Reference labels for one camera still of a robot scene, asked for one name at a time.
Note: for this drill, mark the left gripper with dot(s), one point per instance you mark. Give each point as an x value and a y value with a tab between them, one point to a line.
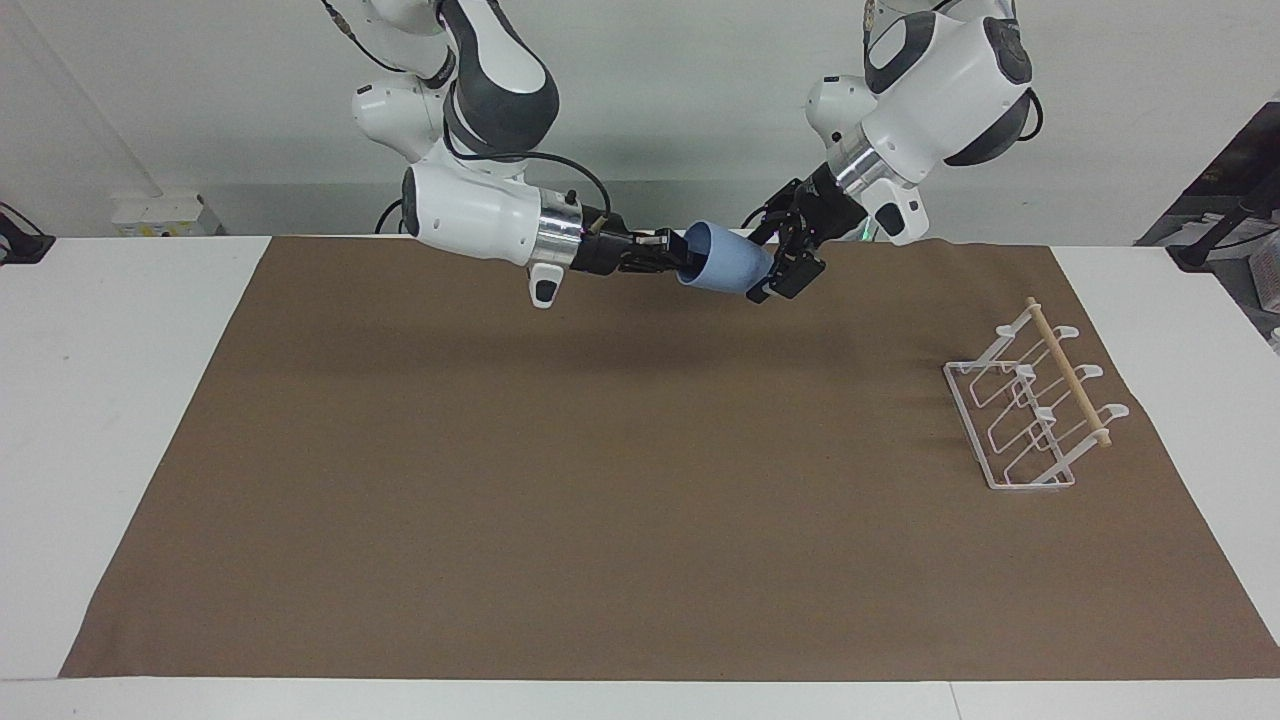
828	205

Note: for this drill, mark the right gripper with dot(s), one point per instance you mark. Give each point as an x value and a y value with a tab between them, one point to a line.
602	250

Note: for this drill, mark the blue cup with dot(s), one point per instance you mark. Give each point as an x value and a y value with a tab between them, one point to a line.
722	262

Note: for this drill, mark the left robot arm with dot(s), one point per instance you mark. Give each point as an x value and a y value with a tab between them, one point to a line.
940	110

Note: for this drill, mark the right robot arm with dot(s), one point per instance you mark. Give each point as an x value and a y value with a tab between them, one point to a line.
480	210

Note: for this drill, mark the black stand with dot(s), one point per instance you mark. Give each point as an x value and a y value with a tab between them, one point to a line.
22	245
1225	235

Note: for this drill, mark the white box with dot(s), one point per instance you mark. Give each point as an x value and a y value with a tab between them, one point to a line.
165	215

